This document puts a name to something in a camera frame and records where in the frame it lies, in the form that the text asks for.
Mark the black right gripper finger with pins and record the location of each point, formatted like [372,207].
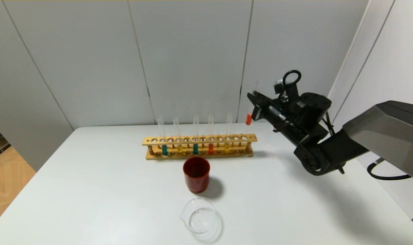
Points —
[273,99]
[259,100]

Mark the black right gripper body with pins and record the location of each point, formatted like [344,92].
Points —
[257,111]

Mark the test tube with red liquid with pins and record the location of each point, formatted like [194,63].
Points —
[211,149]
[248,119]

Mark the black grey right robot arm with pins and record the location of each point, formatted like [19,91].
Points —
[390,136]

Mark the test tube with yellow liquid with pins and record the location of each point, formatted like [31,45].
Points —
[179,148]
[226,147]

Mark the wooden test tube rack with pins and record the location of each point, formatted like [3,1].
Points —
[199,139]

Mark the test tube with teal liquid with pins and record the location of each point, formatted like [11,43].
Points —
[164,150]
[195,149]

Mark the dark red plastic cup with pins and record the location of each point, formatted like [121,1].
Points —
[196,180]

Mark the clear plastic spouted bowl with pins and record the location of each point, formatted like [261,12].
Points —
[197,217]

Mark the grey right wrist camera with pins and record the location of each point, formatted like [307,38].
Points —
[278,82]

